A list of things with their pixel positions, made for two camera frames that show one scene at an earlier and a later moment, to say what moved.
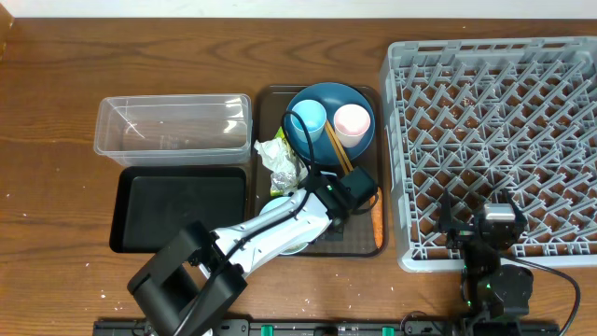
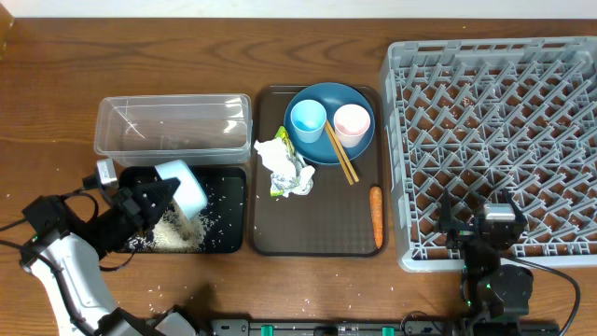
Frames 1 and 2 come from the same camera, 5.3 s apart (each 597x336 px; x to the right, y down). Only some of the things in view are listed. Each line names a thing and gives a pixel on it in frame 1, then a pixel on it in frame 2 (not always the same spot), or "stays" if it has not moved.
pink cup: x=351 y=122 stays
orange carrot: x=378 y=217 stays
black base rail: x=337 y=328 stays
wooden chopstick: x=350 y=168 stays
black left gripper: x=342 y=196 -> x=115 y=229
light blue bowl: x=268 y=204 -> x=189 y=194
